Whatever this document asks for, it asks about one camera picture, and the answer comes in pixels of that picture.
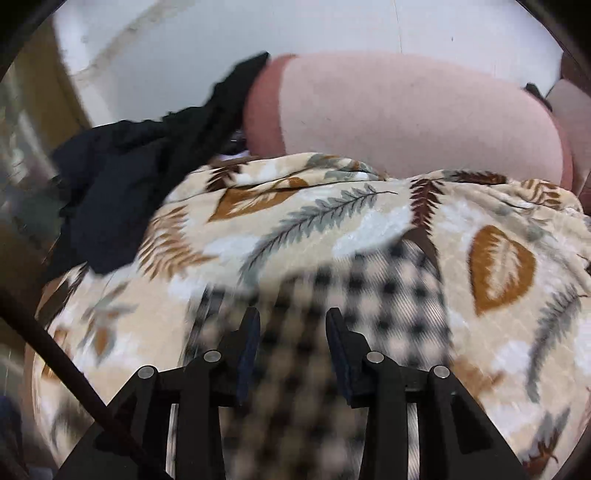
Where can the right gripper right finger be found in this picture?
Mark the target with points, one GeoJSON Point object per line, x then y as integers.
{"type": "Point", "coordinates": [456, 439]}

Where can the pink pillow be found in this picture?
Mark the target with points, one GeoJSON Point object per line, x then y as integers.
{"type": "Point", "coordinates": [404, 115]}

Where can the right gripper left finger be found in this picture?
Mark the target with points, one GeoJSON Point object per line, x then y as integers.
{"type": "Point", "coordinates": [129, 436]}

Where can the wooden glass door wardrobe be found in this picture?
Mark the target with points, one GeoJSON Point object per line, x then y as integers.
{"type": "Point", "coordinates": [39, 111]}

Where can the black cream checkered garment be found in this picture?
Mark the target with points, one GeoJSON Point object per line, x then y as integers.
{"type": "Point", "coordinates": [294, 423]}

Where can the leaf pattern fleece blanket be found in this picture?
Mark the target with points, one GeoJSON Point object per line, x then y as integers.
{"type": "Point", "coordinates": [486, 273]}

